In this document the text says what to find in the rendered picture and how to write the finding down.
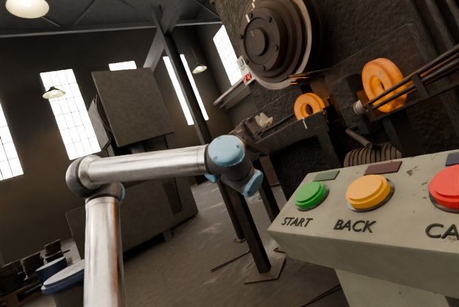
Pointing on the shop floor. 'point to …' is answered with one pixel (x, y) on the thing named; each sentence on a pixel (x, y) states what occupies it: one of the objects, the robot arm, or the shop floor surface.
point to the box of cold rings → (133, 217)
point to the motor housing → (359, 155)
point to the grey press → (138, 126)
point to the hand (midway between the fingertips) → (270, 120)
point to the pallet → (52, 253)
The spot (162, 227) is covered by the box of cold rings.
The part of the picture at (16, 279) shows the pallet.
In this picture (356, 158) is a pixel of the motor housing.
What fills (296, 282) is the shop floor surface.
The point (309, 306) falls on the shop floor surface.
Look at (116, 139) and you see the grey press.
